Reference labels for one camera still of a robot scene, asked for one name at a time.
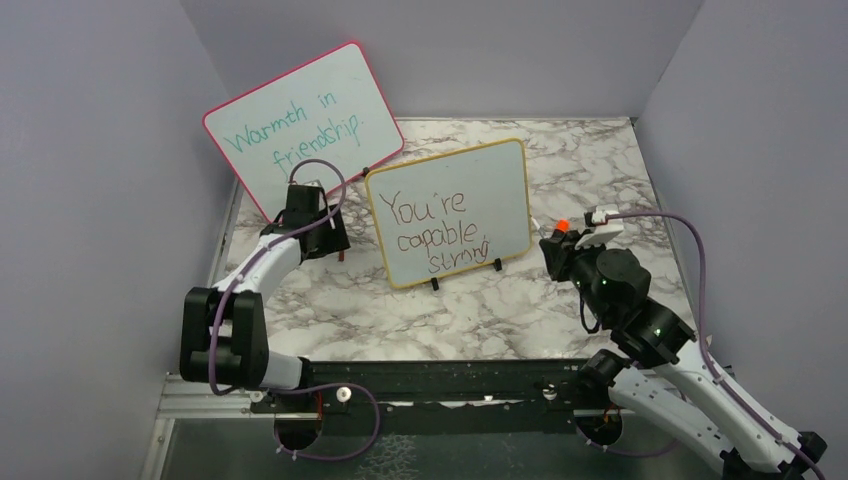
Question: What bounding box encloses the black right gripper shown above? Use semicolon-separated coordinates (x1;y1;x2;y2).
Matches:
542;227;613;324

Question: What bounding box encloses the yellow framed whiteboard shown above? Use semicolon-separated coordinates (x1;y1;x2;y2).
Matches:
365;138;532;289

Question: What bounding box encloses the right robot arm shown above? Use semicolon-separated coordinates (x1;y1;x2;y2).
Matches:
539;227;827;479

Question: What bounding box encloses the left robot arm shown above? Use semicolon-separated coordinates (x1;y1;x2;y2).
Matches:
179;184;350;411

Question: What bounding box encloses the pink framed whiteboard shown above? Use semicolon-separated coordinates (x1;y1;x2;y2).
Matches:
202;42;405;220

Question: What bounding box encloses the black marker orange cap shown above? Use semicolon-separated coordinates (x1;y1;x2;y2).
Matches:
554;219;570;235

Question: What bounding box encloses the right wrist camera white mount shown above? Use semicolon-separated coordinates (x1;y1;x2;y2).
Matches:
574;208;624;250

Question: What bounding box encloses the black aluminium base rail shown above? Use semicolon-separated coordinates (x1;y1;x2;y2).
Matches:
155;357;750;439

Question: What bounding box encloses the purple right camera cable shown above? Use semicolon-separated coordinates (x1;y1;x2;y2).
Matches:
574;210;829;480

